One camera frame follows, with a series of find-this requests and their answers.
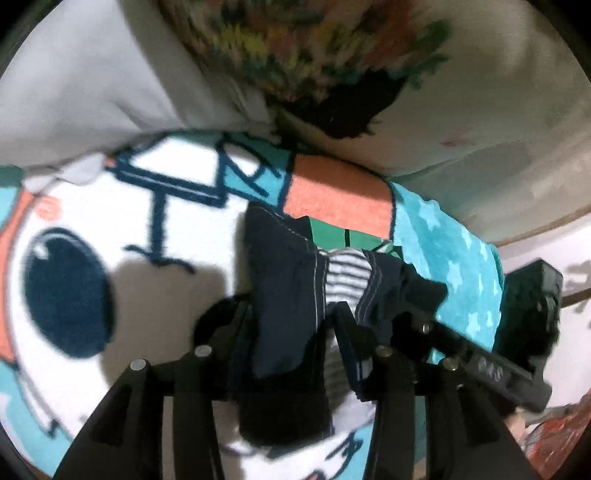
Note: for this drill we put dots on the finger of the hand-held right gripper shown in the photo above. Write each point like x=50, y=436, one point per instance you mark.
x=435, y=339

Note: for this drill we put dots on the dark navy pants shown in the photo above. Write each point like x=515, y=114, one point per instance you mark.
x=281, y=295

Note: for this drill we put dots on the cartoon printed blanket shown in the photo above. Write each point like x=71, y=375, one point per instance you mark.
x=184, y=258

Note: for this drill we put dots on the plain white cloth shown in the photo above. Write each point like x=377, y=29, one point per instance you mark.
x=92, y=92

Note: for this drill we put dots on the white cloth with multicolour print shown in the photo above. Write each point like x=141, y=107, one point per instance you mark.
x=286, y=50

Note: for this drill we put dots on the red patterned cloth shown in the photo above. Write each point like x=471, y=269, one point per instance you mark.
x=564, y=438

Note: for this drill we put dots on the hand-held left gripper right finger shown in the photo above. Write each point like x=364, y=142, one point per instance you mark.
x=352, y=338

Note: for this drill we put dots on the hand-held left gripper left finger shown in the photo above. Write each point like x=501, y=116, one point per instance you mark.
x=229, y=333

